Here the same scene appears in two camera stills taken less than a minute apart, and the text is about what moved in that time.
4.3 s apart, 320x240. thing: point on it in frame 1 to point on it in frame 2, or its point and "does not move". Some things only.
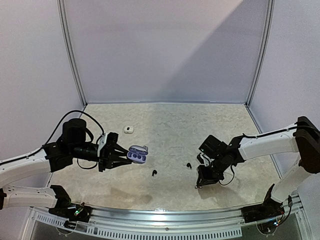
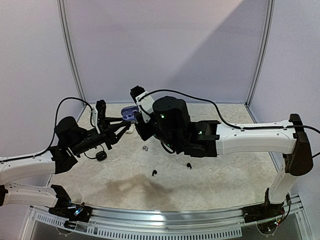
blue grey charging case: [137, 154] to [126, 113]
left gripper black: [108, 156] to [107, 136]
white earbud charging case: [129, 129] does not move
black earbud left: [154, 171] does not move
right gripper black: [208, 173] to [143, 128]
